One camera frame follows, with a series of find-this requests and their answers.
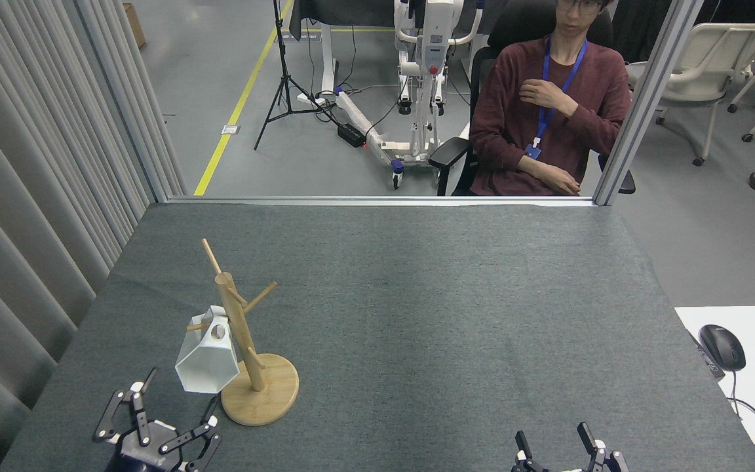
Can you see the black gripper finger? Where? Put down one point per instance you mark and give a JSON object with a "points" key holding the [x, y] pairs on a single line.
{"points": [[607, 459], [525, 462]]}

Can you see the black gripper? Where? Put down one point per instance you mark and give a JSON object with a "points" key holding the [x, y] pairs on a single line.
{"points": [[138, 459]]}

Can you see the white hexagonal cup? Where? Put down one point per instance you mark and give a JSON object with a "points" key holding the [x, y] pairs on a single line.
{"points": [[204, 367]]}

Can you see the wooden cup rack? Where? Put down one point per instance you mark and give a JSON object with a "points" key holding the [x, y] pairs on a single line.
{"points": [[266, 400]]}

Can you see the person's right hand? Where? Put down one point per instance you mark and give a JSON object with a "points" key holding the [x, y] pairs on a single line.
{"points": [[561, 182]]}

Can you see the person's left hand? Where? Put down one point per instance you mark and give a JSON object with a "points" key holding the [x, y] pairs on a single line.
{"points": [[548, 95]]}

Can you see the black slim device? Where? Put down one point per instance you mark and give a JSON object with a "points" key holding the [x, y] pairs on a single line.
{"points": [[708, 359]]}

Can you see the grey felt table cover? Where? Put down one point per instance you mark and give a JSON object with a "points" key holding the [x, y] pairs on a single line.
{"points": [[449, 328]]}

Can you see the black computer mouse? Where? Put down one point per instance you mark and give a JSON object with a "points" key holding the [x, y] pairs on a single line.
{"points": [[722, 347]]}

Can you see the grey curtain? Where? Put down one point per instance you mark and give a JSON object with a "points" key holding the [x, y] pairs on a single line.
{"points": [[23, 196]]}

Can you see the floor socket plate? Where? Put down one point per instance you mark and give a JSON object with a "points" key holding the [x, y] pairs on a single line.
{"points": [[231, 130]]}

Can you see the black office chair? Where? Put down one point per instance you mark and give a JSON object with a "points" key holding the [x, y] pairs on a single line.
{"points": [[449, 152]]}

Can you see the black power strip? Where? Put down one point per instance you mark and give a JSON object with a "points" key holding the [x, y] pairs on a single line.
{"points": [[351, 135]]}

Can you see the person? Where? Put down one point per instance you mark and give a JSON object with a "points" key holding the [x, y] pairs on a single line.
{"points": [[508, 111]]}

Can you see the black tripod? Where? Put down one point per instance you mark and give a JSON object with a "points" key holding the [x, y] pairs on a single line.
{"points": [[284, 65]]}

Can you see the cardboard box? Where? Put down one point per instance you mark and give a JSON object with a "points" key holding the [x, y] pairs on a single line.
{"points": [[134, 25]]}

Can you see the white chair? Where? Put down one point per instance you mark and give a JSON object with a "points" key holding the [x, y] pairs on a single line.
{"points": [[712, 59]]}

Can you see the white stand on wheels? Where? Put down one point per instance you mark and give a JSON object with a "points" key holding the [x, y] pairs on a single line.
{"points": [[431, 33]]}

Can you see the black glasses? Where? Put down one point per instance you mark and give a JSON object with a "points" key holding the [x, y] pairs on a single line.
{"points": [[580, 6]]}

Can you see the desk with black cover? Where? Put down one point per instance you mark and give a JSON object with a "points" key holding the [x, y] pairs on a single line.
{"points": [[345, 13]]}

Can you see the silver table rail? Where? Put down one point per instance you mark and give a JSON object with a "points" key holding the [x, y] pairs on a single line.
{"points": [[351, 200]]}

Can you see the silver post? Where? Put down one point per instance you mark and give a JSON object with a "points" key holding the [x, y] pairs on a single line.
{"points": [[646, 98]]}

